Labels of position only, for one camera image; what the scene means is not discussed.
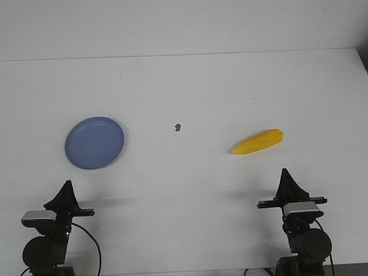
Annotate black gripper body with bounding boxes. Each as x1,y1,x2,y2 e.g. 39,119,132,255
56,209,95,230
256,197,327,209

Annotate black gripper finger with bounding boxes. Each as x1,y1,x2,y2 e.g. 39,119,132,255
287,171,309,201
274,168,287,201
44,181,69,210
68,180,80,209

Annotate yellow corn cob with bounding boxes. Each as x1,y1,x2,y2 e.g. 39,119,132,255
231,129,284,155

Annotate blue round plate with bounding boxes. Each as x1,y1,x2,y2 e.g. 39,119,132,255
64,117,125,170

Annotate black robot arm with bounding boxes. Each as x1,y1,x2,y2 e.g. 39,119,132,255
21,180,95,275
257,168,332,275

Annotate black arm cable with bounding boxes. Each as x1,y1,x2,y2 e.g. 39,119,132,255
313,218,335,276
70,222,102,276

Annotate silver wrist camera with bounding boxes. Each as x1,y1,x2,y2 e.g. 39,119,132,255
282,201,324,218
21,210,57,228

